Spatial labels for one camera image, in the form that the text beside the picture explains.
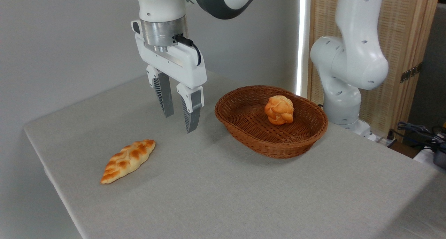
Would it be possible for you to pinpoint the brown wicker basket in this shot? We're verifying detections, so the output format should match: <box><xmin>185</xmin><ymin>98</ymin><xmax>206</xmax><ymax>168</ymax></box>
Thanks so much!
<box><xmin>214</xmin><ymin>85</ymin><xmax>328</xmax><ymax>159</ymax></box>

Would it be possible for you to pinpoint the grey tablecloth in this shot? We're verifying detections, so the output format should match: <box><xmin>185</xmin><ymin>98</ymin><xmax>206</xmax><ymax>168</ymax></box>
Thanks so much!
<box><xmin>24</xmin><ymin>72</ymin><xmax>446</xmax><ymax>239</ymax></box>

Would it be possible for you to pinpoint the bundle of dark cables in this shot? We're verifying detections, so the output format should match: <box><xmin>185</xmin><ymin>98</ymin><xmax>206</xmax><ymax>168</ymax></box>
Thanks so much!
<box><xmin>392</xmin><ymin>122</ymin><xmax>446</xmax><ymax>152</ymax></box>

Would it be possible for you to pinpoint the long braided bread loaf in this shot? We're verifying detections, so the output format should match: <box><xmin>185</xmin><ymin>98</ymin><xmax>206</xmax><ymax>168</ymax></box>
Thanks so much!
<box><xmin>100</xmin><ymin>139</ymin><xmax>156</xmax><ymax>184</ymax></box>

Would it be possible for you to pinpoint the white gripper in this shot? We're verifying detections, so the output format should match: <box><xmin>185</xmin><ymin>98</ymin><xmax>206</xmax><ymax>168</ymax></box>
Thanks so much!
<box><xmin>131</xmin><ymin>20</ymin><xmax>207</xmax><ymax>134</ymax></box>

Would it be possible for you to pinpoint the grey rounded device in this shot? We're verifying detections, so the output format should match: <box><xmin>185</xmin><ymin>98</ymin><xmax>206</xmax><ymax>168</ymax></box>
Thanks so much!
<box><xmin>433</xmin><ymin>150</ymin><xmax>446</xmax><ymax>169</ymax></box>

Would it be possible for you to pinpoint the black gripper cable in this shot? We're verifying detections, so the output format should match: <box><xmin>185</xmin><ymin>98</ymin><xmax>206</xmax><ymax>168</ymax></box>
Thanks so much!
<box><xmin>174</xmin><ymin>34</ymin><xmax>202</xmax><ymax>66</ymax></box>

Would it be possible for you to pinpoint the round knotted bread roll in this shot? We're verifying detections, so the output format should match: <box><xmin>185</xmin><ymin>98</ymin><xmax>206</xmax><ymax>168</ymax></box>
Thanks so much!
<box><xmin>264</xmin><ymin>95</ymin><xmax>294</xmax><ymax>125</ymax></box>

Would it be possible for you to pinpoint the dark metal screen hinge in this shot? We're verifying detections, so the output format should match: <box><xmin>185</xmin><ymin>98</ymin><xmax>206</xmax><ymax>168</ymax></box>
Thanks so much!
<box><xmin>400</xmin><ymin>63</ymin><xmax>423</xmax><ymax>83</ymax></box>

